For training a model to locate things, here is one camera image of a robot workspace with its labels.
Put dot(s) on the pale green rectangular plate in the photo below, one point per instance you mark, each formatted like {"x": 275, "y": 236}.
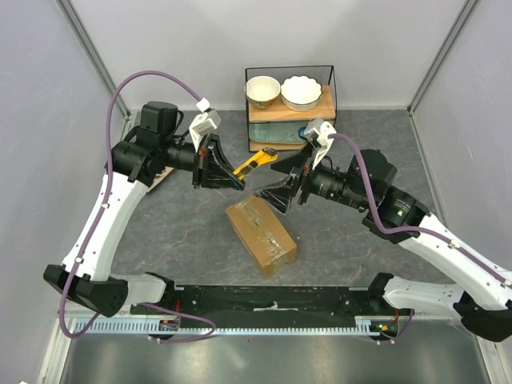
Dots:
{"x": 276, "y": 132}

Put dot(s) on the grey slotted cable duct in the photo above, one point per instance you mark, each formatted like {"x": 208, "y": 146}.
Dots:
{"x": 165, "y": 326}

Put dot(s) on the yellow utility knife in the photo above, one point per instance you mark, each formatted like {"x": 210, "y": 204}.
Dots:
{"x": 261, "y": 158}

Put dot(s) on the black wire wooden shelf rack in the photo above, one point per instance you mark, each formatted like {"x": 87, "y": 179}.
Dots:
{"x": 278, "y": 112}

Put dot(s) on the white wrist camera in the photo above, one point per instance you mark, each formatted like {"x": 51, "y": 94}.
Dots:
{"x": 204, "y": 123}
{"x": 317, "y": 132}

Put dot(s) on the brown cardboard express box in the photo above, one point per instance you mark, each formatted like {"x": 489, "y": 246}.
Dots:
{"x": 266, "y": 239}

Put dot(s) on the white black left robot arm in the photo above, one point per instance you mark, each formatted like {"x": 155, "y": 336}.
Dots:
{"x": 84, "y": 275}

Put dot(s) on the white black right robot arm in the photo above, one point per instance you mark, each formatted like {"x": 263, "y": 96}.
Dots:
{"x": 479, "y": 295}

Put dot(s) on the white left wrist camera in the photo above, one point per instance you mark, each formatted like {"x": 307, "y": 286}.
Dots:
{"x": 204, "y": 123}

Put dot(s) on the floral square coaster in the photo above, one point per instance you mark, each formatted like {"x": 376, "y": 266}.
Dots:
{"x": 159, "y": 178}

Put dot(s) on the white scalloped bowl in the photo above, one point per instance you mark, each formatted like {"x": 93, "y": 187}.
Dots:
{"x": 301, "y": 93}

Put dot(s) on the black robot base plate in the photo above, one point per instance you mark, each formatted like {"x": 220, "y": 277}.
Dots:
{"x": 278, "y": 306}

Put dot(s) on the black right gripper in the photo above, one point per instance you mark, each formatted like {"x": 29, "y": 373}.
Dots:
{"x": 299, "y": 164}

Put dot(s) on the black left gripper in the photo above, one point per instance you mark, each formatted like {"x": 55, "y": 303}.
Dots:
{"x": 211, "y": 150}

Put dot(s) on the cream ceramic bowl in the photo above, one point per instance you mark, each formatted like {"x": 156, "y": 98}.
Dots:
{"x": 262, "y": 91}

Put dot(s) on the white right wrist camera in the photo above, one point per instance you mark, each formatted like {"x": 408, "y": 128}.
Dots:
{"x": 317, "y": 132}

